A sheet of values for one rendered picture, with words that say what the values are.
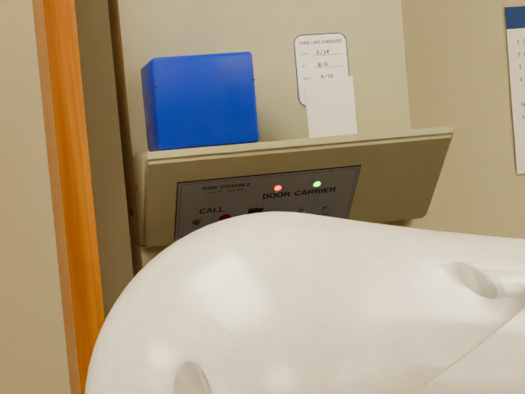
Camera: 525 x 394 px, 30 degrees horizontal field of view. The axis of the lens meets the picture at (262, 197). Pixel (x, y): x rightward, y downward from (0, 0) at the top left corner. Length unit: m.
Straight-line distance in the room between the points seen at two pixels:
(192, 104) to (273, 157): 0.10
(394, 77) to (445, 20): 0.52
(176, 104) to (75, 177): 0.12
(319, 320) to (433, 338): 0.03
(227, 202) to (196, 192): 0.04
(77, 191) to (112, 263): 0.54
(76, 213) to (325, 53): 0.34
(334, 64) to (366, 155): 0.14
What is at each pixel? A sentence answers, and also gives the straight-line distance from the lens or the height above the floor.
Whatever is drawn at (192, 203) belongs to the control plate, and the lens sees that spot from 0.99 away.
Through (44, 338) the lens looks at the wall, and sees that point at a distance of 1.50.
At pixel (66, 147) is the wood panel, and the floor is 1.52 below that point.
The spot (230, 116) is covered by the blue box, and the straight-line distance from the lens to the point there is 0.96.
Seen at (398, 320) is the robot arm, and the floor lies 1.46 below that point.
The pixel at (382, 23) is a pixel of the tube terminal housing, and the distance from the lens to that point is 1.13.
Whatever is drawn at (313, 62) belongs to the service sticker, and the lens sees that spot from 1.10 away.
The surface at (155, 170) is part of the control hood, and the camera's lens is 0.95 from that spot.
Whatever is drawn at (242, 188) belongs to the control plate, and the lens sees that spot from 0.99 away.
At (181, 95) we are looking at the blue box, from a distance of 0.96.
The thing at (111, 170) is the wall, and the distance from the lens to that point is 1.49.
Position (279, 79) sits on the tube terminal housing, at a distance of 1.09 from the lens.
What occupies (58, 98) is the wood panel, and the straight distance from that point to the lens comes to 0.96.
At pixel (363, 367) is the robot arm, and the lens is 0.23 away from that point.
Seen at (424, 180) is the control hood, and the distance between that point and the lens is 1.07.
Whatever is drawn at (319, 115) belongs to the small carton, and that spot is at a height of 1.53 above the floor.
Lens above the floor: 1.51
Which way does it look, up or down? 3 degrees down
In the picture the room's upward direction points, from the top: 5 degrees counter-clockwise
